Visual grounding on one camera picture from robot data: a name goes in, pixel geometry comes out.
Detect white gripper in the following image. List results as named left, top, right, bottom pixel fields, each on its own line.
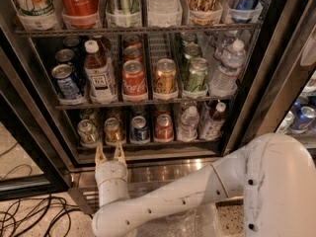
left=95, top=143, right=129, bottom=206

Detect orange can bottom shelf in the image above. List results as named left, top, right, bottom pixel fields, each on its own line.
left=104, top=118, right=124, bottom=144

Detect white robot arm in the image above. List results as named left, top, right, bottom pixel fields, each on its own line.
left=92, top=133, right=316, bottom=237

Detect green white can bottom shelf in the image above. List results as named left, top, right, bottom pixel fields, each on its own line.
left=77, top=119, right=100, bottom=144

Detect blue pepsi can bottom shelf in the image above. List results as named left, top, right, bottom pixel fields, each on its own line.
left=130, top=116, right=149, bottom=141

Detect red coke can bottom shelf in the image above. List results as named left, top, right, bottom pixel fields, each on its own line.
left=155, top=115, right=173, bottom=139

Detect red coke can shelf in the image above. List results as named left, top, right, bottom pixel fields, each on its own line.
left=62, top=0, right=99, bottom=29
left=155, top=115, right=173, bottom=139
left=122, top=60, right=147, bottom=96

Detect red coke can middle shelf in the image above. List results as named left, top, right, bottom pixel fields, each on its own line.
left=122, top=60, right=147, bottom=96

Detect blue can middle shelf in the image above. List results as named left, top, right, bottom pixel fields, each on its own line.
left=51, top=64, right=82, bottom=100

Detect water bottle bottom shelf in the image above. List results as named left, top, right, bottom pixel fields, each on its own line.
left=179, top=106, right=199, bottom=141

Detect water bottle shelf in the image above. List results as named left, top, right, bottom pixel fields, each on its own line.
left=210, top=39, right=246, bottom=97
left=179, top=106, right=199, bottom=141

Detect tea bottle middle shelf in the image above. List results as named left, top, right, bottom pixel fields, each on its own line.
left=84, top=40, right=116, bottom=99

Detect tea bottle shelf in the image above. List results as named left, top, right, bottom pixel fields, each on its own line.
left=84, top=40, right=116, bottom=99
left=199, top=102, right=226, bottom=141

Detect orange can middle shelf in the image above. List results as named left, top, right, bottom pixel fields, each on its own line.
left=154, top=58, right=177, bottom=94

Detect tea bottle bottom shelf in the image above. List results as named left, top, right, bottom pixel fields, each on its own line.
left=199, top=102, right=226, bottom=141

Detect steel fridge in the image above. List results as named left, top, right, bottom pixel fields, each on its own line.
left=0, top=0, right=316, bottom=213

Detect green can middle shelf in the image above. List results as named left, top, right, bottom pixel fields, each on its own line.
left=185, top=57, right=208, bottom=93

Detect water bottle middle shelf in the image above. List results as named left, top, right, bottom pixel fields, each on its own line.
left=210, top=39, right=246, bottom=97

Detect red coke can top shelf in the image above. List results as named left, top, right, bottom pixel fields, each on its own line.
left=62, top=0, right=99, bottom=29

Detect orange lacroix can top shelf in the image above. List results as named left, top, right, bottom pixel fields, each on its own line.
left=186, top=0, right=220, bottom=25

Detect blue can right compartment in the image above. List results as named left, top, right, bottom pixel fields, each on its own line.
left=291, top=106, right=316, bottom=133

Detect clear plastic bin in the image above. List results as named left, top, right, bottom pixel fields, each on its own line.
left=135, top=204, right=223, bottom=237

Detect black floor cables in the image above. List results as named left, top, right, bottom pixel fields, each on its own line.
left=0, top=141, right=100, bottom=237

